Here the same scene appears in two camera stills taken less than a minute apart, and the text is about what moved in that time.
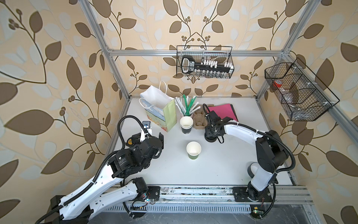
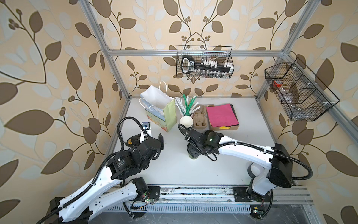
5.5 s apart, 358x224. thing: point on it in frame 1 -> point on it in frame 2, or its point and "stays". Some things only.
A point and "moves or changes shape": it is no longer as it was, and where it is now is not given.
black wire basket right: (303, 97) stays
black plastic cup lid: (211, 139) moves or changes shape
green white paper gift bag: (160, 108) stays
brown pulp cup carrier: (199, 121) stays
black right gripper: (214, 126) -> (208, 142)
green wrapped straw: (187, 108) stays
